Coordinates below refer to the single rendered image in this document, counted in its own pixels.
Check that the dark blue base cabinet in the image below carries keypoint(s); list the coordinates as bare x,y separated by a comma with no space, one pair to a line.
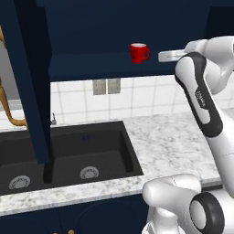
91,216

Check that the grey wall socket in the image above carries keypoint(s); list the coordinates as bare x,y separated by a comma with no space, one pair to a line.
114,86
99,87

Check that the black double sink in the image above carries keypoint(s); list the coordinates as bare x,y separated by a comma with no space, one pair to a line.
91,152

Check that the dark blue wall cabinet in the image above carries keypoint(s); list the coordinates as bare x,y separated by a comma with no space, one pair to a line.
91,36

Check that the red mug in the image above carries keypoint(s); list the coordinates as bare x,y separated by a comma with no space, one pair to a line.
138,54

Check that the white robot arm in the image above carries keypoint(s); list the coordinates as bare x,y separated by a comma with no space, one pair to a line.
213,152

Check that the gold tap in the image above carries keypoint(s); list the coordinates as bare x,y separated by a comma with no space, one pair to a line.
5,105

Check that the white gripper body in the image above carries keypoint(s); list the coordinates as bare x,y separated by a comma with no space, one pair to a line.
169,56

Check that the dark blue cabinet door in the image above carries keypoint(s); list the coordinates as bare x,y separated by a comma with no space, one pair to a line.
30,76

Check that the small silver soap dispenser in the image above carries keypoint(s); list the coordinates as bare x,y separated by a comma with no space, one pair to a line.
54,119

